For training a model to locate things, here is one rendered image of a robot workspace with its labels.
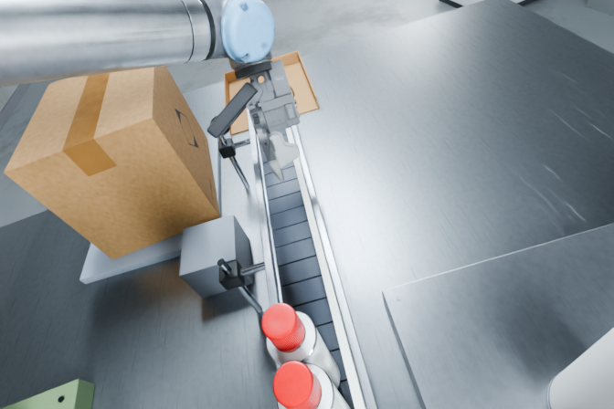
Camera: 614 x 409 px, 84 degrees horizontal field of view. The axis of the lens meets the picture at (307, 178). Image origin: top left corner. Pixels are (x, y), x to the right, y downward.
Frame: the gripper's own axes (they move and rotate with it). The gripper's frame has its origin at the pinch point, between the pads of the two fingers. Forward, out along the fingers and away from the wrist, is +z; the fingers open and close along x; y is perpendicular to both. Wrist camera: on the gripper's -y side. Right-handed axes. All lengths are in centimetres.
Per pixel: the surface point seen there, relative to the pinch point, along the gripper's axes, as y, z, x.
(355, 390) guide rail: 4.2, 20.4, -31.3
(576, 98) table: 68, 6, 11
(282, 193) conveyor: -0.4, 4.6, 3.0
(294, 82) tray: 9, -16, 47
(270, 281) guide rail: -3.2, 9.2, -21.3
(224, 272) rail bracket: -9.3, 6.7, -19.7
